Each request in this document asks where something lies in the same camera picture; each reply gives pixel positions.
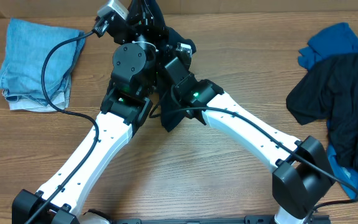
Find dark navy t-shirt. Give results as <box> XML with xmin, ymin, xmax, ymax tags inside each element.
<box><xmin>149</xmin><ymin>26</ymin><xmax>198</xmax><ymax>132</ymax></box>

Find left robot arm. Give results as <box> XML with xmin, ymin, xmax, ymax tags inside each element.
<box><xmin>12</xmin><ymin>1</ymin><xmax>169</xmax><ymax>223</ymax></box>

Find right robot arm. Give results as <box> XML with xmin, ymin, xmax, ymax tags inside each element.
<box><xmin>161</xmin><ymin>43</ymin><xmax>334</xmax><ymax>223</ymax></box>

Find folded white cloth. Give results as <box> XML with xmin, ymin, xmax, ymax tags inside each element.
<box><xmin>4</xmin><ymin>75</ymin><xmax>71</xmax><ymax>112</ymax></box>

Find folded light blue jeans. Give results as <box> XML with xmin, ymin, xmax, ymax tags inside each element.
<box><xmin>0</xmin><ymin>19</ymin><xmax>85</xmax><ymax>100</ymax></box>

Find bright blue shirt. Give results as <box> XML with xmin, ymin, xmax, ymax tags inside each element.
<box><xmin>298</xmin><ymin>22</ymin><xmax>358</xmax><ymax>190</ymax></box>

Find black t-shirt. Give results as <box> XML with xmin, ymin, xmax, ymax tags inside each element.
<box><xmin>286</xmin><ymin>54</ymin><xmax>358</xmax><ymax>171</ymax></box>

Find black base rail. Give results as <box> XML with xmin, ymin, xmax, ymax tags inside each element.
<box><xmin>82</xmin><ymin>208</ymin><xmax>331</xmax><ymax>224</ymax></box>

